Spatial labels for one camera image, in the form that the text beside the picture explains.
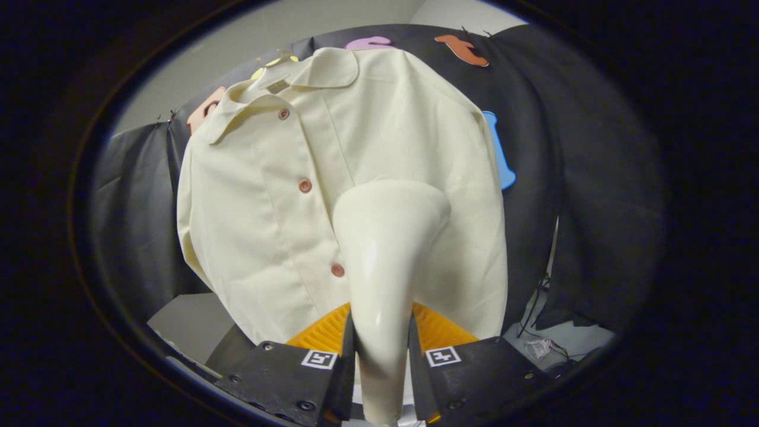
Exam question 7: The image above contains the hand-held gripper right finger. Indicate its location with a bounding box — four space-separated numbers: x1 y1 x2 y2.
407 301 553 425

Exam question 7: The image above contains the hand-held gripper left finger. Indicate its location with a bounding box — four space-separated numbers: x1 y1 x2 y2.
213 301 356 427

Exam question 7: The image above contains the cream button-up shirt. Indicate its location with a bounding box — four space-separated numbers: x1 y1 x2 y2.
177 46 509 346

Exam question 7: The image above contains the grey drawer cabinet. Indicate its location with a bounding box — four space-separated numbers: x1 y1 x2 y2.
147 292 259 380

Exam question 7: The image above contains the black backdrop cloth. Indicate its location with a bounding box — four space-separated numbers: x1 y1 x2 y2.
89 24 668 333

